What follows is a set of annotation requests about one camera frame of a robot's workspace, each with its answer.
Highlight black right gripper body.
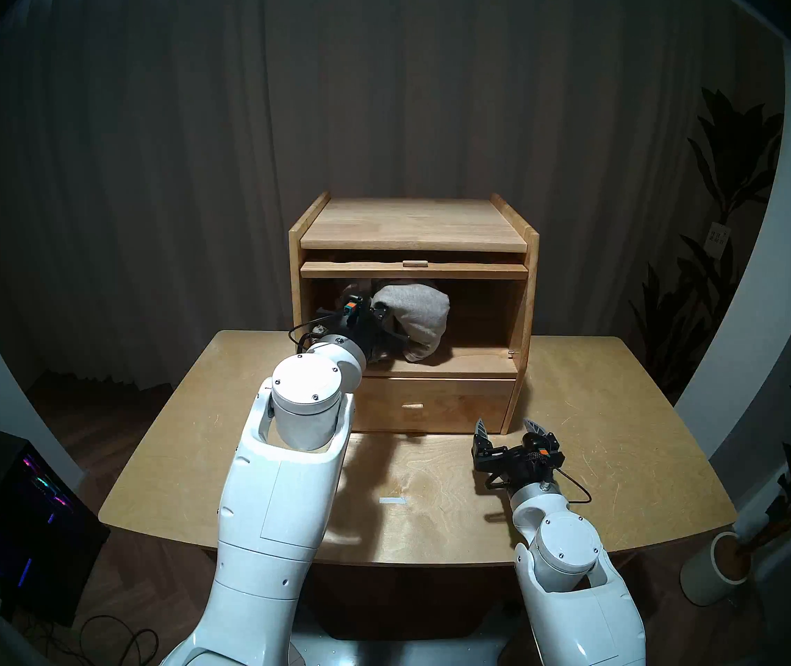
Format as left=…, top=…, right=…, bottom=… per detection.
left=472, top=436, right=565, bottom=490

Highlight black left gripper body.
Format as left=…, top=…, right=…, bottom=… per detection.
left=329, top=293, right=410, bottom=364

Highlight grey pants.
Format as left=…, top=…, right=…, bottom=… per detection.
left=340, top=278, right=452, bottom=364

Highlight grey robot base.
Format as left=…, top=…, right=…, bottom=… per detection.
left=291, top=602, right=528, bottom=666

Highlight wooden drawer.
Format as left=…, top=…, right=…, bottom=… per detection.
left=352, top=375, right=516, bottom=435

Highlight wooden cabinet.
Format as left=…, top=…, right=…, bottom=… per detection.
left=288, top=191, right=540, bottom=435

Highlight white plant pot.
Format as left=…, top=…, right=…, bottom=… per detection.
left=680, top=531, right=751, bottom=607

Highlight grey curtain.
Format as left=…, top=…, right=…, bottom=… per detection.
left=0, top=0, right=785, bottom=395

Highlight tall dark leafy plant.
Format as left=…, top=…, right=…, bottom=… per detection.
left=628, top=87, right=785, bottom=402

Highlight black computer tower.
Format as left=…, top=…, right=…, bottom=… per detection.
left=0, top=429, right=110, bottom=627

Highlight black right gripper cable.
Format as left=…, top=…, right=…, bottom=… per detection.
left=554, top=467, right=592, bottom=504

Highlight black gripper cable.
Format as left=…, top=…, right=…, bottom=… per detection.
left=554, top=467, right=592, bottom=504
left=289, top=311, right=340, bottom=353

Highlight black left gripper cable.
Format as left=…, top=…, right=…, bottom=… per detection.
left=289, top=311, right=340, bottom=353

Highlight black floor cables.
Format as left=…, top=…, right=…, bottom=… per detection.
left=17, top=613, right=160, bottom=666

